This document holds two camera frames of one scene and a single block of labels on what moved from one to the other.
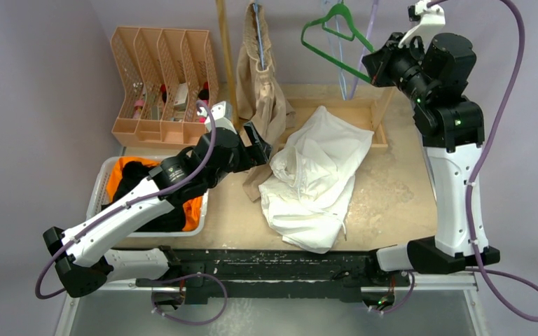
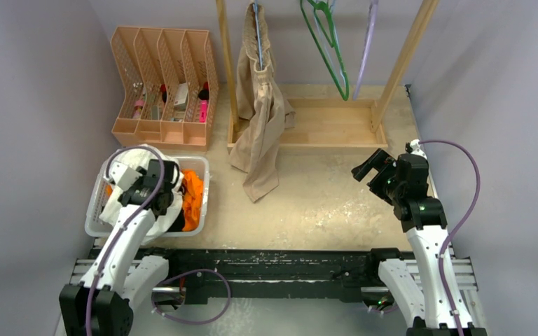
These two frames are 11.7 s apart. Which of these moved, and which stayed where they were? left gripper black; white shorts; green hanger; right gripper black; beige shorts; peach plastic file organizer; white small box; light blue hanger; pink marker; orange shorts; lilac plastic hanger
Moved: right gripper black; green hanger; light blue hanger; white shorts; left gripper black
Stayed: pink marker; peach plastic file organizer; orange shorts; lilac plastic hanger; beige shorts; white small box
